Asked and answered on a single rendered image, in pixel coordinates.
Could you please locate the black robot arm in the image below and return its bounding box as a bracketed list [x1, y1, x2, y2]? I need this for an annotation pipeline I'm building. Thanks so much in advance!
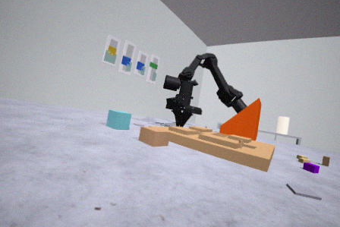
[163, 53, 247, 113]

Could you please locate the purple block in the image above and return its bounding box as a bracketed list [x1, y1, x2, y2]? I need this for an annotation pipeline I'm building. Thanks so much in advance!
[303, 162, 320, 173]

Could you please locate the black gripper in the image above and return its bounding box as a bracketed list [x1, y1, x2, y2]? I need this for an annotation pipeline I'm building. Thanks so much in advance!
[165, 92, 203, 127]

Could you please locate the teal cube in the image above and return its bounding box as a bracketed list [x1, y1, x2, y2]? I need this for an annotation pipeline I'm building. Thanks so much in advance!
[106, 110, 132, 130]

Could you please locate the dark grey bent rod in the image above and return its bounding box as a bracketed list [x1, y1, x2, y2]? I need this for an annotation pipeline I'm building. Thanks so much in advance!
[287, 183, 322, 200]

